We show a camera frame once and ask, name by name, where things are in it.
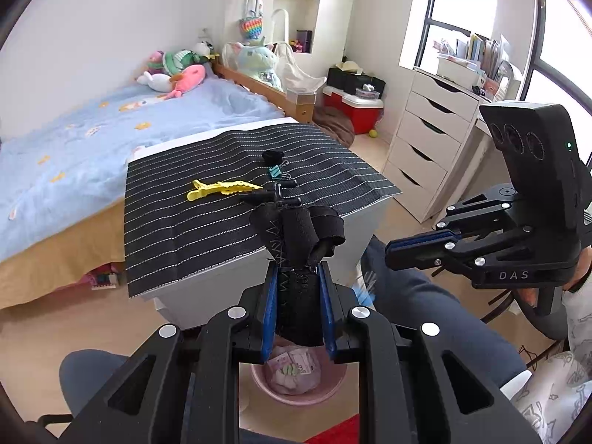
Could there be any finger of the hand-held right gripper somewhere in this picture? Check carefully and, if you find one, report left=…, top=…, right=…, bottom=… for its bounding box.
left=436, top=185, right=525, bottom=234
left=385, top=224, right=537, bottom=283

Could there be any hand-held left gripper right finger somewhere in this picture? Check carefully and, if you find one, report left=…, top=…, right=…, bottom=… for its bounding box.
left=317, top=261, right=542, bottom=444

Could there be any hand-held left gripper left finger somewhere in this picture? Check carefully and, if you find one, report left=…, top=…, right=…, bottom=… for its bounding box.
left=60, top=261, right=280, bottom=444

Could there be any pink wipes packet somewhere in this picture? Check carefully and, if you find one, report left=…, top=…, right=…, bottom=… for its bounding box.
left=277, top=349, right=316, bottom=375

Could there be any black wrist brace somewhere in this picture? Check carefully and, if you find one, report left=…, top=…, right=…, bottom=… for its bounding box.
left=250, top=204, right=347, bottom=347

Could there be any pink waste bin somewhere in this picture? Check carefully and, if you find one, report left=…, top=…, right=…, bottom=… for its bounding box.
left=250, top=340, right=347, bottom=408

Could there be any person's right forearm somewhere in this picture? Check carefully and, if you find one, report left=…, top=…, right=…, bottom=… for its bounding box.
left=562, top=277, right=592, bottom=366

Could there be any person's right hand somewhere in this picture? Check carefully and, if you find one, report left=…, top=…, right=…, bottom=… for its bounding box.
left=569, top=246, right=592, bottom=293

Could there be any person's right leg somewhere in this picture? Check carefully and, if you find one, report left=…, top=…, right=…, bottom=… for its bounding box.
left=365, top=236, right=528, bottom=380

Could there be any person's leg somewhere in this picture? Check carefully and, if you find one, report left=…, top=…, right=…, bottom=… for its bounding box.
left=60, top=350, right=139, bottom=426
left=365, top=236, right=528, bottom=380

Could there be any white drawer unit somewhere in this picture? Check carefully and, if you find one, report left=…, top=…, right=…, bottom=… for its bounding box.
left=384, top=68, right=479, bottom=223

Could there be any black striped table mat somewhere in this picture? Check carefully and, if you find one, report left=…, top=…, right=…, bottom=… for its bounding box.
left=124, top=122, right=402, bottom=297

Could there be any red object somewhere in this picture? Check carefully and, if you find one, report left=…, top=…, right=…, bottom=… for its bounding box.
left=305, top=414, right=361, bottom=444

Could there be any yellow hair clip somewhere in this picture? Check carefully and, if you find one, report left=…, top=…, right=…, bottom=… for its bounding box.
left=186, top=179, right=263, bottom=202

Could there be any teal binder clip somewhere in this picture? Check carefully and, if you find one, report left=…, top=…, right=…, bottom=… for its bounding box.
left=267, top=161, right=297, bottom=182

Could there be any white storage box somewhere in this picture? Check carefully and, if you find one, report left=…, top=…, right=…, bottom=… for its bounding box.
left=437, top=53, right=482, bottom=79

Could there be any row of books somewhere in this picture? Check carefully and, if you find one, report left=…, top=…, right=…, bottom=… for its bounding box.
left=432, top=32, right=514, bottom=98

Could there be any red cooler box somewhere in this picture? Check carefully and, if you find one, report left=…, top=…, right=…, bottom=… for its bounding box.
left=322, top=85, right=384, bottom=135

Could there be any brown cushion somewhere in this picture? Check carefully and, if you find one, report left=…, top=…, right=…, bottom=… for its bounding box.
left=313, top=106, right=356, bottom=146

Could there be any black storage box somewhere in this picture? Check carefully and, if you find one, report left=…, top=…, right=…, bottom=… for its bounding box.
left=327, top=67, right=387, bottom=98

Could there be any clear plastic box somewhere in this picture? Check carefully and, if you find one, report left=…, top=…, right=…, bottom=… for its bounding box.
left=286, top=87, right=317, bottom=107

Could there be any person's left leg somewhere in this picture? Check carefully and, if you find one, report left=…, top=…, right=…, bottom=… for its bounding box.
left=60, top=350, right=139, bottom=426

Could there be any person's patterned white shirt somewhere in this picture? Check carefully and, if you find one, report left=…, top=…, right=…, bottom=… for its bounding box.
left=502, top=351, right=592, bottom=444

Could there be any white tote bag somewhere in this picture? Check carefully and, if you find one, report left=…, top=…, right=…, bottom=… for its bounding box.
left=277, top=46, right=327, bottom=93

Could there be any beige bed skirt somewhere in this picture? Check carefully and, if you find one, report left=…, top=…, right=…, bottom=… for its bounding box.
left=0, top=203, right=128, bottom=310

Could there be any light blue blanket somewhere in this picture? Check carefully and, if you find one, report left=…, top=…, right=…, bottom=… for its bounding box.
left=0, top=76, right=285, bottom=262

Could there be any pink fish plush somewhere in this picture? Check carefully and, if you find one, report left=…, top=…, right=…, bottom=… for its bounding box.
left=165, top=65, right=206, bottom=100

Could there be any large teal plush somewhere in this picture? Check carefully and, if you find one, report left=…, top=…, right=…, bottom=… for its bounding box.
left=233, top=43, right=283, bottom=91

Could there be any white seal plush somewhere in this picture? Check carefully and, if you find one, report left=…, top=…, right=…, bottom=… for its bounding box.
left=136, top=71, right=174, bottom=92

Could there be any green hat plush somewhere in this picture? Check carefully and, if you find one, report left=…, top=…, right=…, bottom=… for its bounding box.
left=162, top=49, right=202, bottom=75

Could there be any white duck plush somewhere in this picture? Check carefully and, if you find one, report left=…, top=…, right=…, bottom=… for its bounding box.
left=192, top=41, right=220, bottom=61

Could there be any rainbow bubble bag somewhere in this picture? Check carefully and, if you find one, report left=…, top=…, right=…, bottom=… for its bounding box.
left=239, top=16, right=264, bottom=42

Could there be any black strap buckle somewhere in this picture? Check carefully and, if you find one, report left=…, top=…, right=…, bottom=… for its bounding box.
left=238, top=180, right=302, bottom=207

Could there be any wooden bed frame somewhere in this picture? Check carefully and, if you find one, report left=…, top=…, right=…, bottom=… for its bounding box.
left=213, top=64, right=316, bottom=125

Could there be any white wall shelf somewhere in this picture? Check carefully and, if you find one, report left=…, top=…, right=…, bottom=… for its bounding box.
left=273, top=0, right=327, bottom=54

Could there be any white tube frame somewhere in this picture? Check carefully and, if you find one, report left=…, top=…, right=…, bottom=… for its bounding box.
left=272, top=8, right=291, bottom=44

